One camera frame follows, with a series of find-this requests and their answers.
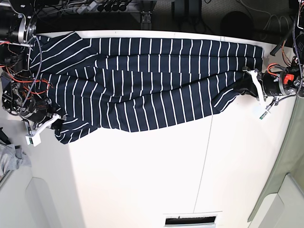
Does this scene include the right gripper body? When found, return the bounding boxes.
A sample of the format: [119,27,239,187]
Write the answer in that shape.
[20,98,57,130]

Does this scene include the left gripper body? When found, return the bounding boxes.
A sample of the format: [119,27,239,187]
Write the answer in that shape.
[260,68,304,99]

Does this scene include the navy white striped t-shirt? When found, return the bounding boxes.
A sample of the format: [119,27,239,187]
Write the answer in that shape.
[28,32,264,144]

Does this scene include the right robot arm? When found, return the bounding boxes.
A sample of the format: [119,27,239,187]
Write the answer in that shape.
[0,0,64,132]

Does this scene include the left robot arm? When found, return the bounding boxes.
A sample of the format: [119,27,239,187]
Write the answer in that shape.
[234,0,304,103]

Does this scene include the grey cloth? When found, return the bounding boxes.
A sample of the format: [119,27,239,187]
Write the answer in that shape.
[0,141,32,177]

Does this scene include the black office chair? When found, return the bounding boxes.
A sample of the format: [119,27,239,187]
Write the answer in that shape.
[220,11,254,39]

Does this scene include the aluminium frame post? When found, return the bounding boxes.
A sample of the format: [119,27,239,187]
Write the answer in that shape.
[139,0,157,30]

